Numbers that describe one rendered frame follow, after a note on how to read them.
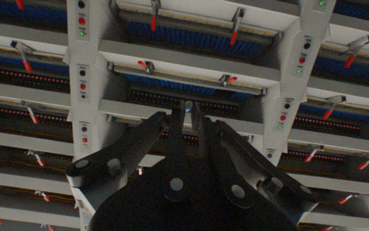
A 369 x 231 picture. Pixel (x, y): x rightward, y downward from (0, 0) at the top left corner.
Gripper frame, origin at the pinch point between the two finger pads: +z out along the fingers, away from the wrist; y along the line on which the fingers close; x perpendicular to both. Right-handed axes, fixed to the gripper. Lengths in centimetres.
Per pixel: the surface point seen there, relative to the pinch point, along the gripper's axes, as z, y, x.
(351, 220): 11, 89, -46
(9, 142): 16, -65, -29
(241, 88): 24.5, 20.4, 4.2
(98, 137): 16.6, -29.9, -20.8
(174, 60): 21.6, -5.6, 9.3
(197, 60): 22.2, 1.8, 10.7
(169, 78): 24.7, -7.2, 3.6
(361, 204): 17, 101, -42
